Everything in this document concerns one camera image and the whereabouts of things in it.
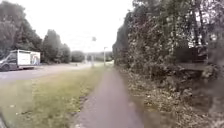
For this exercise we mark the pale pole with sign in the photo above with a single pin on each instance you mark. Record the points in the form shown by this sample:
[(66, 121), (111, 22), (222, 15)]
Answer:
[(93, 53)]

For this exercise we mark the grey asphalt path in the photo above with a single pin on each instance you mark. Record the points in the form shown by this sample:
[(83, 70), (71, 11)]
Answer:
[(108, 103)]

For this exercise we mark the dense wood of trees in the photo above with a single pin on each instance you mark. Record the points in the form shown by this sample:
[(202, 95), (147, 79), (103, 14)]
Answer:
[(166, 36)]

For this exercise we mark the leaf-strewn earth bank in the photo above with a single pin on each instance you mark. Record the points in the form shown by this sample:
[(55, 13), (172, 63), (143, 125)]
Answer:
[(166, 100)]

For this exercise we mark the grass strip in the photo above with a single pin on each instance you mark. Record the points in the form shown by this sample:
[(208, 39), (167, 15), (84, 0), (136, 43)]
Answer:
[(50, 96)]

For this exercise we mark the grey asphalt road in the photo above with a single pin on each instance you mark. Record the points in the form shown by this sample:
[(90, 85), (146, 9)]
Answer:
[(30, 71)]

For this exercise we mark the row of dark trees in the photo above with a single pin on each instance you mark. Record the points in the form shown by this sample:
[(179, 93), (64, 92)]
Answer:
[(30, 43)]

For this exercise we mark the white box van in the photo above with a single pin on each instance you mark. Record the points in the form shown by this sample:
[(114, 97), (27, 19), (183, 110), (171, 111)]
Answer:
[(20, 60)]

